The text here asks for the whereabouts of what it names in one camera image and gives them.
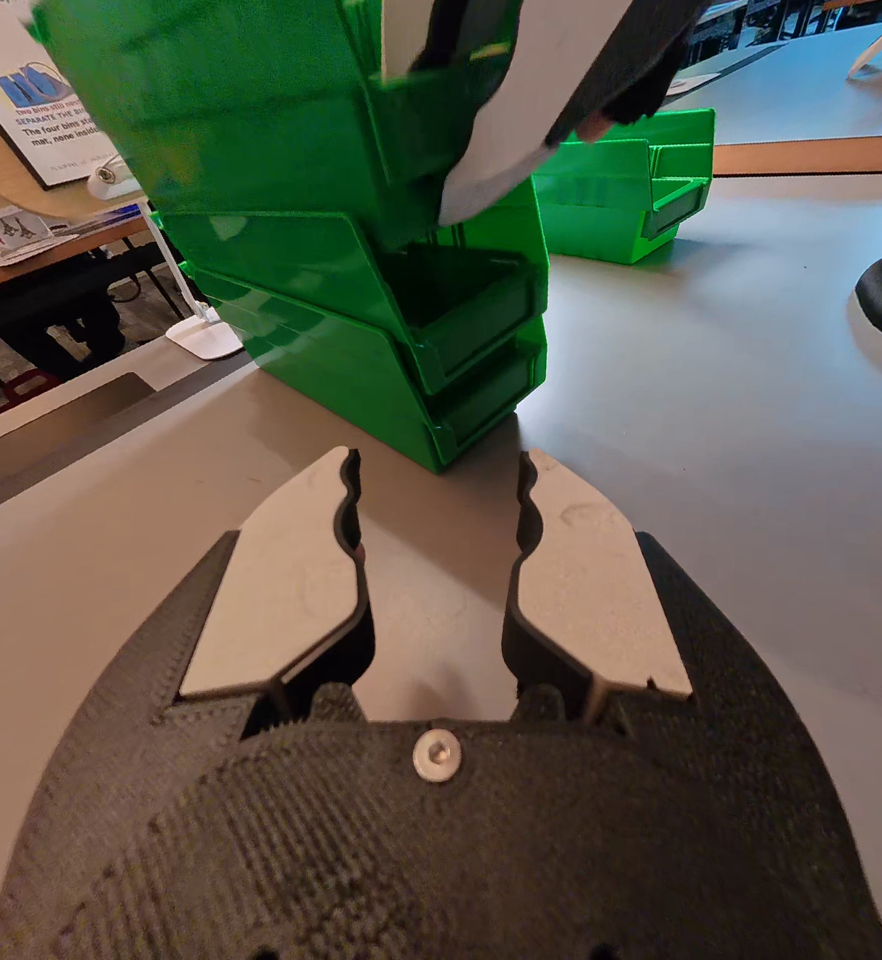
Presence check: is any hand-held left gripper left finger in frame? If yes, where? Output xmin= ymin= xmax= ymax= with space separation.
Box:
xmin=177 ymin=446 xmax=376 ymax=702

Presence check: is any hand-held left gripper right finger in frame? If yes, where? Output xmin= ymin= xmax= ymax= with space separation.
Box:
xmin=502 ymin=447 xmax=695 ymax=702

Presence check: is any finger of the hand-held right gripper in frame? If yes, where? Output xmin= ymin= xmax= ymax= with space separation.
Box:
xmin=381 ymin=0 xmax=523 ymax=84
xmin=438 ymin=0 xmax=641 ymax=228

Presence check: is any green plastic bin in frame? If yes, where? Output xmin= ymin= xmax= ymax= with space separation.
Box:
xmin=178 ymin=262 xmax=549 ymax=475
xmin=531 ymin=108 xmax=716 ymax=266
xmin=27 ymin=0 xmax=521 ymax=249
xmin=152 ymin=180 xmax=551 ymax=399

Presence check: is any light grey desk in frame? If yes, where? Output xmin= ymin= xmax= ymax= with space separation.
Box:
xmin=0 ymin=172 xmax=882 ymax=960

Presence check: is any wooden-edged side table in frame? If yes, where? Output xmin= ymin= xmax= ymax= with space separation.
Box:
xmin=666 ymin=18 xmax=882 ymax=179

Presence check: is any red plastic container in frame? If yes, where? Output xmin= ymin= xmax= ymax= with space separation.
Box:
xmin=0 ymin=367 xmax=63 ymax=414

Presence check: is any printed instruction sheet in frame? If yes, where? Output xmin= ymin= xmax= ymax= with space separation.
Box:
xmin=0 ymin=0 xmax=123 ymax=192

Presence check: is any long wooden table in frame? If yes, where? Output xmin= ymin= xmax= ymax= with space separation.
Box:
xmin=0 ymin=217 xmax=150 ymax=297

